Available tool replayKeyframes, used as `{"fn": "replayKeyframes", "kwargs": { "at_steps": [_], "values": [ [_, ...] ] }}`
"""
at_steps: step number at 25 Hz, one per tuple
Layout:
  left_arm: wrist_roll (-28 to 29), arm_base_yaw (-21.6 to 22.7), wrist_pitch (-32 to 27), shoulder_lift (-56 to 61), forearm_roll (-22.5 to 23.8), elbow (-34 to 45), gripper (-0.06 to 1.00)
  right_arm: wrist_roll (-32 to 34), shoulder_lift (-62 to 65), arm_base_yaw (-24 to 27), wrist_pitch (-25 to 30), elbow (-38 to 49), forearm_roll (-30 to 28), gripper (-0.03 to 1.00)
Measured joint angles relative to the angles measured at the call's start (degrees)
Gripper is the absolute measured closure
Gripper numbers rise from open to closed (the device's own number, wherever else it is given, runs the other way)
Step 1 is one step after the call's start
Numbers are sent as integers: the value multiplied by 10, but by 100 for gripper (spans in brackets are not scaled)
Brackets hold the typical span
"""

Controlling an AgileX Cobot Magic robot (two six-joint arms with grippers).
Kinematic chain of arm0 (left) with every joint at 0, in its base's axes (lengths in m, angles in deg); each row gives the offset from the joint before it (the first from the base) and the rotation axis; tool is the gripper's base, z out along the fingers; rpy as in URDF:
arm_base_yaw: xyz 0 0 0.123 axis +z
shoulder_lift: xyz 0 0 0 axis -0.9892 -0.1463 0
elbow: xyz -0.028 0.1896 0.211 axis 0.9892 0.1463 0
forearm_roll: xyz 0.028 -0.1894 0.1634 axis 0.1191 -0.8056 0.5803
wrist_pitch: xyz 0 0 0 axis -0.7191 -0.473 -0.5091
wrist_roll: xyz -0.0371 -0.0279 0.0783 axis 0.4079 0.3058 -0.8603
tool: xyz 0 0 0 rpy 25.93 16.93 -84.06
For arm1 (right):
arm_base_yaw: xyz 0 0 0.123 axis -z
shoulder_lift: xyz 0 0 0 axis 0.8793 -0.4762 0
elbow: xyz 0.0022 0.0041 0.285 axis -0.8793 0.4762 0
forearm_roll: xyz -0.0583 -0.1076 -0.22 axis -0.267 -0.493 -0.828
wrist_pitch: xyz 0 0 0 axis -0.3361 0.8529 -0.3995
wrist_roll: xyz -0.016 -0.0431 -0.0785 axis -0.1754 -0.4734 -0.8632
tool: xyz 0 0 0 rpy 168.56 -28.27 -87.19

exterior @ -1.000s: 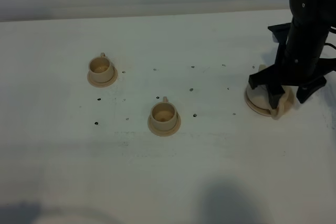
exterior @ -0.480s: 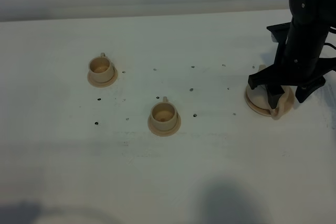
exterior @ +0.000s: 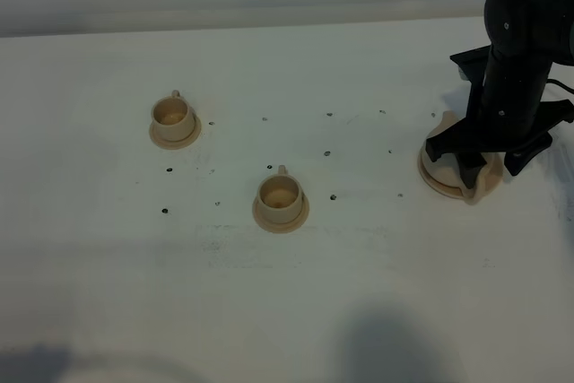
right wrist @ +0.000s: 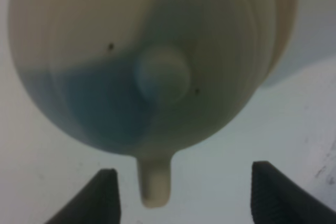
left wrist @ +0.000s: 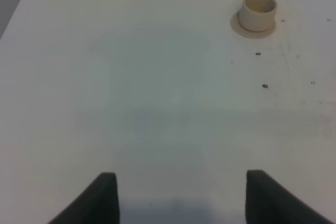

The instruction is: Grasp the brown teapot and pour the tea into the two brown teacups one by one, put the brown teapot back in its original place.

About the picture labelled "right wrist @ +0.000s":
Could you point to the beige teapot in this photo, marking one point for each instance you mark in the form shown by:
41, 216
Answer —
142, 78

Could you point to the beige teapot saucer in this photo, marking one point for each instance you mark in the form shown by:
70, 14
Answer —
285, 21

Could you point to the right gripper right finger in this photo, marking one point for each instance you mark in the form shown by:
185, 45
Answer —
277, 199

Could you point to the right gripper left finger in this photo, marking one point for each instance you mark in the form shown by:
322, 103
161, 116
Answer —
98, 202

